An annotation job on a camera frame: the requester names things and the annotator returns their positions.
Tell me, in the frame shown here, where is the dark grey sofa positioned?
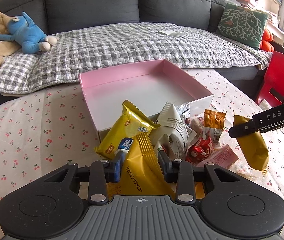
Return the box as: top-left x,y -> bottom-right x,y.
0,0 -> 266,99

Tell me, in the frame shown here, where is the cherry pattern tablecloth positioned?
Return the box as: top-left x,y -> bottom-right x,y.
0,67 -> 284,240

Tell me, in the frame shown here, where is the yellow snack bag with code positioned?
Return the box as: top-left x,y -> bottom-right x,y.
107,133 -> 176,198

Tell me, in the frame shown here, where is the pink cardboard box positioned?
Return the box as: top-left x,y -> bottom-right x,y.
79,60 -> 214,140

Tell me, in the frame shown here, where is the blue plush toy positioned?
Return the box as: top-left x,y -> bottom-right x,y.
0,12 -> 59,54

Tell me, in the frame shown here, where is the green leaf pattern cushion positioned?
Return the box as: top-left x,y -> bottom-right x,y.
217,3 -> 269,50

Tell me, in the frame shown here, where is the bookshelf with books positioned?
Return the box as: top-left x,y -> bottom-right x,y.
237,0 -> 284,41

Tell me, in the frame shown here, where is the yellow snack bag blue label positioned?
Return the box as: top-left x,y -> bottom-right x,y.
95,100 -> 159,160

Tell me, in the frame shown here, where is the golden yellow snack bag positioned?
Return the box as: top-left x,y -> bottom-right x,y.
229,115 -> 269,177

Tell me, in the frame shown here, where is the orange pumpkin plush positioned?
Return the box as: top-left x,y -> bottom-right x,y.
259,28 -> 275,52

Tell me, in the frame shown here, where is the grey checkered blanket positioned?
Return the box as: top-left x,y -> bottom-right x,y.
0,23 -> 270,95

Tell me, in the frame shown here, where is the orange foil snack packet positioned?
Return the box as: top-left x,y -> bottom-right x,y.
203,109 -> 226,144

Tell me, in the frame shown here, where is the pink snack package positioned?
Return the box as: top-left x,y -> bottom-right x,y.
196,144 -> 239,169

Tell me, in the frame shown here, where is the white grey snack bag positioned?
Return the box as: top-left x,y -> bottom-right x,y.
150,102 -> 197,160

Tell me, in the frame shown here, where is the small silver snack packet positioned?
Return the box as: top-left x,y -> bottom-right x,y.
176,102 -> 190,122

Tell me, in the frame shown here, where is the white tissue packet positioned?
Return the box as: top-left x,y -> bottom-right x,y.
158,30 -> 183,37

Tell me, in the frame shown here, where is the red plastic chair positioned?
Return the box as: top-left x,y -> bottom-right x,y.
256,51 -> 284,107

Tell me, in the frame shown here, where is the red candy wrapper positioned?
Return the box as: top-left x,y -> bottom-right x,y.
185,133 -> 213,164

